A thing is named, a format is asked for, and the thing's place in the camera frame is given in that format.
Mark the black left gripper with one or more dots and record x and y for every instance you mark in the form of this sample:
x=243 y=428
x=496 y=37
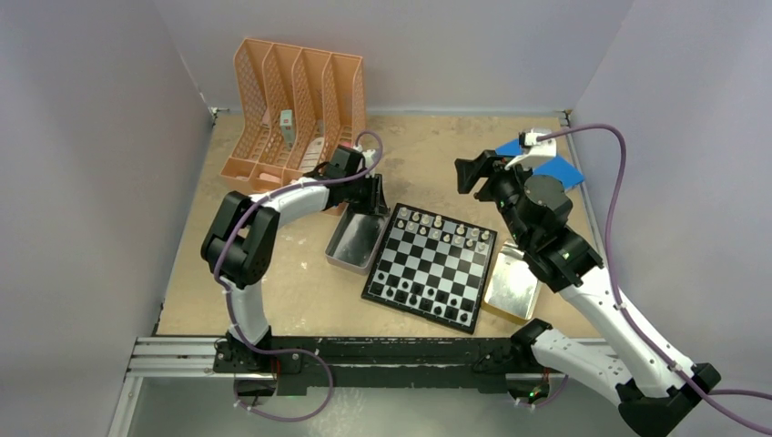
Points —
x=374 y=204

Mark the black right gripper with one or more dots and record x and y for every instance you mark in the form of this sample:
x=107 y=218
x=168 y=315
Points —
x=471 y=171

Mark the aluminium frame rail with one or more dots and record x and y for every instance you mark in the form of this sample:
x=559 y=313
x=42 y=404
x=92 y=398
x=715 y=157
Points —
x=171 y=389

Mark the pink metal tin box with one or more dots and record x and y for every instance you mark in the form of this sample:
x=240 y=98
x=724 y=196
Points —
x=355 y=240

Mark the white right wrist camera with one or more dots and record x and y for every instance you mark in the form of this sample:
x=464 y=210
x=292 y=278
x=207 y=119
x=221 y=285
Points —
x=529 y=150

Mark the green white small box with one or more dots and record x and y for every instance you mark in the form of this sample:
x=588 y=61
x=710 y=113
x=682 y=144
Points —
x=287 y=127

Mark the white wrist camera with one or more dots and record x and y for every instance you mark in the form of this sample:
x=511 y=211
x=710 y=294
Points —
x=529 y=150
x=369 y=156

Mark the blue notebook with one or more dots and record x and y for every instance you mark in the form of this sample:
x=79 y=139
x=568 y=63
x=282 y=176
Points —
x=558 y=168

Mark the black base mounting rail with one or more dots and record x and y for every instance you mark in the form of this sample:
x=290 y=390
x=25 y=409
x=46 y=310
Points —
x=488 y=365

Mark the black white chess board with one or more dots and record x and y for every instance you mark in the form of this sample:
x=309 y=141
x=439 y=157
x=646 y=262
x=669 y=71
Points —
x=430 y=271

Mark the orange plastic file organizer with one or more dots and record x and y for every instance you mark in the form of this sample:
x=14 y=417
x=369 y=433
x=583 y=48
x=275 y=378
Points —
x=324 y=89

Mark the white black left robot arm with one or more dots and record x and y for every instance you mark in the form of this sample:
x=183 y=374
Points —
x=239 y=245

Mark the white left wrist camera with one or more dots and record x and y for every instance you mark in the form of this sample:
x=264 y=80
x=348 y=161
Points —
x=369 y=156

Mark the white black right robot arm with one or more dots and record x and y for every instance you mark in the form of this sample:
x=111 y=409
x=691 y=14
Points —
x=651 y=383

